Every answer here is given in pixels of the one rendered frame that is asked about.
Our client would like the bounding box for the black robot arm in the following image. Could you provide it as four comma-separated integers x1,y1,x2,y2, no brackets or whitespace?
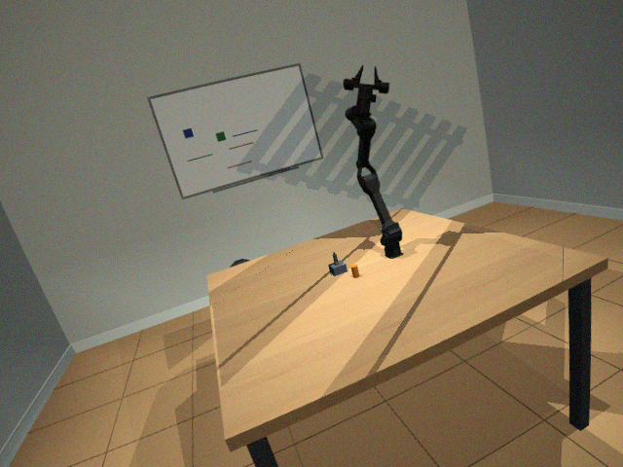
346,101,403,259

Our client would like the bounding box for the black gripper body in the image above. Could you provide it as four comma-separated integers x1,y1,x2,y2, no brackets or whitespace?
343,79,389,104

